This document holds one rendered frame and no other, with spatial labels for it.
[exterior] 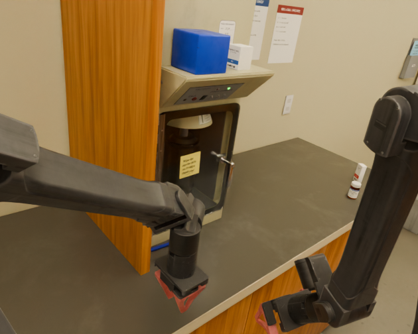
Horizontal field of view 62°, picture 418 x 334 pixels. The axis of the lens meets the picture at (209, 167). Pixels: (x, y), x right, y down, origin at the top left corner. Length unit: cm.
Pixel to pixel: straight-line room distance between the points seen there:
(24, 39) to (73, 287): 73
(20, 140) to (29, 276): 79
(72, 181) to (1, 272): 74
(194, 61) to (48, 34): 55
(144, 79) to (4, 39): 53
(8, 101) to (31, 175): 88
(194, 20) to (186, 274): 61
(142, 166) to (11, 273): 49
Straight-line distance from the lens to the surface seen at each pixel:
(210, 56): 86
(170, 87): 87
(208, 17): 98
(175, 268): 70
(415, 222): 361
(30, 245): 121
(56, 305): 102
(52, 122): 131
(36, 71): 125
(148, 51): 78
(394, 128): 44
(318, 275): 73
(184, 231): 65
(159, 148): 97
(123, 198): 49
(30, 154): 35
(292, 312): 81
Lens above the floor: 168
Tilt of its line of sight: 26 degrees down
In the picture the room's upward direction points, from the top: 8 degrees clockwise
